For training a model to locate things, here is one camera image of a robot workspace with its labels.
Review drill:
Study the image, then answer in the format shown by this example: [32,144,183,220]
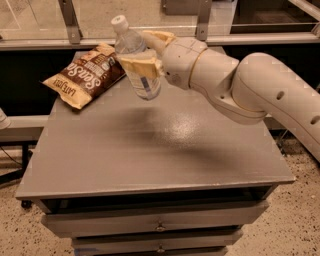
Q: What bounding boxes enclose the lower grey drawer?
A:
[72,230,243,256]

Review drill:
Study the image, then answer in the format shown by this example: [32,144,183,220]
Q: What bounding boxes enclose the right metal bracket post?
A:
[195,0,212,41]

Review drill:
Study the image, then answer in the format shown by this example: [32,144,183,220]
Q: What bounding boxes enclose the upper grey drawer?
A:
[42,200,268,238]

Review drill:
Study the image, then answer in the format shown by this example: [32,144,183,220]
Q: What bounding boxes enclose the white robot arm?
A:
[118,31,320,160]

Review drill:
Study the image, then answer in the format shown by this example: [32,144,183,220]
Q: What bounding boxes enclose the brown chip bag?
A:
[43,43,125,110]

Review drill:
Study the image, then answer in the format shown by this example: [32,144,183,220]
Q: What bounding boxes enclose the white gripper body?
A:
[162,38,207,90]

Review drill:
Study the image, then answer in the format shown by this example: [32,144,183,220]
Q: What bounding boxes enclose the metal bracket post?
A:
[58,0,82,44]
[195,0,212,41]

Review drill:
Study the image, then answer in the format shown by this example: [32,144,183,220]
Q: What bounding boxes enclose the grey drawer cabinet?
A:
[15,46,296,256]

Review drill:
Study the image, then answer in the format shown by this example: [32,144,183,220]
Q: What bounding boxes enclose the blue plastic water bottle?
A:
[111,15,161,100]

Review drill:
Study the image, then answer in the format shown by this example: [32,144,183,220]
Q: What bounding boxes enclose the left metal bracket post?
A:
[58,0,82,44]

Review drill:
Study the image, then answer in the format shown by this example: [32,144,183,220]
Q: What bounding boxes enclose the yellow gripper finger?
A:
[141,30,176,55]
[117,49,163,79]

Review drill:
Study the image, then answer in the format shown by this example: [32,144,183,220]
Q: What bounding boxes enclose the grey metal window rail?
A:
[0,32,320,51]

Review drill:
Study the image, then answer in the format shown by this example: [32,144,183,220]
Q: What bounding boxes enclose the black wheeled stand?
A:
[0,143,34,210]

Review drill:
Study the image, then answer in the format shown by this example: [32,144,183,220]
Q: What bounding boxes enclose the grey drawer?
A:
[42,200,268,238]
[72,230,243,256]

